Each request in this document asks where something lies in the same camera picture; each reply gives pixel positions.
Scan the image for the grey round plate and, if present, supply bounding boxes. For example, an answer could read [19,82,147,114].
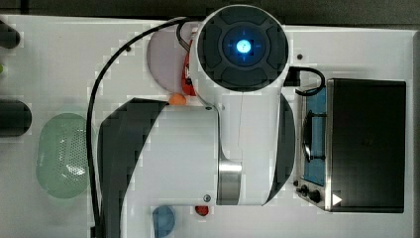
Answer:
[147,26,186,93]

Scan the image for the orange ball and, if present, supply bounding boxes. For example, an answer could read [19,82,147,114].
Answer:
[169,93,186,105]

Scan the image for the blue cup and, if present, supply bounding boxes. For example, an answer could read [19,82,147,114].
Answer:
[153,205,175,238]

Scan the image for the green perforated colander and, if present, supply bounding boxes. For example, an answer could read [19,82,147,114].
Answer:
[36,113,88,198]

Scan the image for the black round pan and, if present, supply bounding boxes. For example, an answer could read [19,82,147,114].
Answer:
[0,99,32,138]

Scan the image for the red plush ketchup bottle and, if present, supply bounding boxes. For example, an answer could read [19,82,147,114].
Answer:
[181,53,196,96]

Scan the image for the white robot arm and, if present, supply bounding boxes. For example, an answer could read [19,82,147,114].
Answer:
[97,5,295,238]

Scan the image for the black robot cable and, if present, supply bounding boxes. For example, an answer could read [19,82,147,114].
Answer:
[85,17,189,238]

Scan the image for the red strawberry toy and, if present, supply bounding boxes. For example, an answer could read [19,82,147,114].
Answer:
[195,206,209,217]

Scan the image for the silver toaster oven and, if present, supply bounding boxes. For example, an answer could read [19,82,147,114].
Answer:
[293,78,406,213]

